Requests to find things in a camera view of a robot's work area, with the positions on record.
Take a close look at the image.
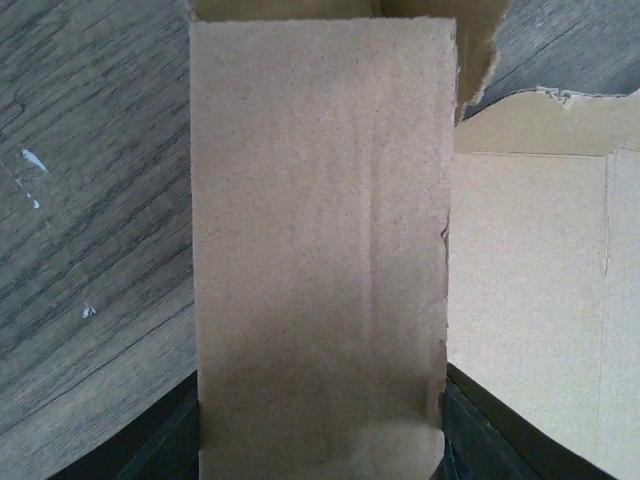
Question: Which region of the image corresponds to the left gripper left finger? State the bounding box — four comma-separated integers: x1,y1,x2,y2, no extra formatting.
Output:
51,373,200,479

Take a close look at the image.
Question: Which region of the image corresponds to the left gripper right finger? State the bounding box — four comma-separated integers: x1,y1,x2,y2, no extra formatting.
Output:
440,364,612,479

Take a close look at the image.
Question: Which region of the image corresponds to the small cardboard box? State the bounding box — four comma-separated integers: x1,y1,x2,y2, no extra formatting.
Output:
189,1,639,479

